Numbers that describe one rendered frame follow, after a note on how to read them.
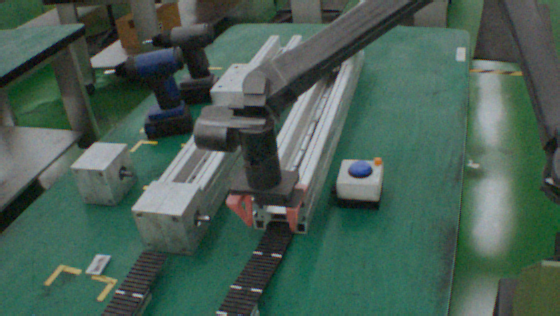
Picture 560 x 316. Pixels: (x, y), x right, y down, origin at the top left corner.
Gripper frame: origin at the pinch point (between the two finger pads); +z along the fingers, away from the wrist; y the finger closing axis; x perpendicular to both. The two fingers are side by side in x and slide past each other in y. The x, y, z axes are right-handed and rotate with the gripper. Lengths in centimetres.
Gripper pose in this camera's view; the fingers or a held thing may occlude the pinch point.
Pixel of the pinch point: (271, 223)
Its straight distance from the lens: 90.7
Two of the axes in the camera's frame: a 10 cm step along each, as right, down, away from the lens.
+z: 1.2, 8.4, 5.3
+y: -9.5, -0.6, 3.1
